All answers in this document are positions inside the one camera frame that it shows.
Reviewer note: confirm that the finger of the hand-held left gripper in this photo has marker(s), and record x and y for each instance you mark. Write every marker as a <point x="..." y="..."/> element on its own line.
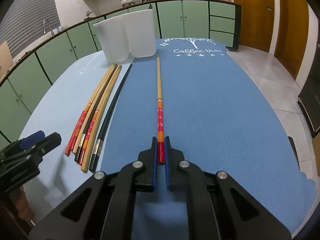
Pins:
<point x="32" y="137"/>
<point x="50" y="141"/>

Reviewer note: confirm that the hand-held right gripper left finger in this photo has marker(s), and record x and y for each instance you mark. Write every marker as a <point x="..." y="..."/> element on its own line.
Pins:
<point x="154" y="170"/>

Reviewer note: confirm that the grey roller shutter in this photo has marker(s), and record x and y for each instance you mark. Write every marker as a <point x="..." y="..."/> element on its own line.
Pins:
<point x="27" y="12"/>

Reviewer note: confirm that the green kitchen counter cabinets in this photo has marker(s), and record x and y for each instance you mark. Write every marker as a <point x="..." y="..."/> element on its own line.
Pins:
<point x="195" y="17"/>

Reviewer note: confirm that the light blue table mat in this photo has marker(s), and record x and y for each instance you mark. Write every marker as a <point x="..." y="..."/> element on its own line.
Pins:
<point x="62" y="105"/>

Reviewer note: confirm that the cardboard sheet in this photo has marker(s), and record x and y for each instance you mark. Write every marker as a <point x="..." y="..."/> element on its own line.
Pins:
<point x="5" y="55"/>

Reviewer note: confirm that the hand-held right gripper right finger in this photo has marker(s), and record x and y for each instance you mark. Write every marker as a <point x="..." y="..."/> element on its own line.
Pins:
<point x="168" y="170"/>

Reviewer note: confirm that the wooden door panel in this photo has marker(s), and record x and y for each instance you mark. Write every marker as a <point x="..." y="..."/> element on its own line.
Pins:
<point x="292" y="30"/>

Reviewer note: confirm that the plain wooden chopstick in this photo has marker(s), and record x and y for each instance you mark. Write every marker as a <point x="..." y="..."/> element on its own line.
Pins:
<point x="75" y="148"/>
<point x="98" y="116"/>

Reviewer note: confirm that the dark blue printed table mat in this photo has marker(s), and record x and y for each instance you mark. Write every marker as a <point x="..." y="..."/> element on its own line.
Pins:
<point x="212" y="117"/>

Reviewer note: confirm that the silver cooking pot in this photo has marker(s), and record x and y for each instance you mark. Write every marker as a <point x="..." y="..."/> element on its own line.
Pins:
<point x="127" y="0"/>

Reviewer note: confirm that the person's left hand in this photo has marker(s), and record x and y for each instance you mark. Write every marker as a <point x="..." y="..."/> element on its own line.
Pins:
<point x="23" y="201"/>

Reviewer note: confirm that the wooden door with knob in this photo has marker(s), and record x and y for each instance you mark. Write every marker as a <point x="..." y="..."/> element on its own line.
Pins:
<point x="252" y="12"/>

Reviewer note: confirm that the black cabinet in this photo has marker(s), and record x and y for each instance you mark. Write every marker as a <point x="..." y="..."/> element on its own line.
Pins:
<point x="310" y="105"/>

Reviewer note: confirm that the white two-compartment utensil holder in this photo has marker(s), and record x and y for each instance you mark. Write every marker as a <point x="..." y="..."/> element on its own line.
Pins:
<point x="140" y="35"/>

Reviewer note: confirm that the chrome sink faucet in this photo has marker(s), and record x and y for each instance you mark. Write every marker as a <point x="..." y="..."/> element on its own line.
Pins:
<point x="45" y="25"/>

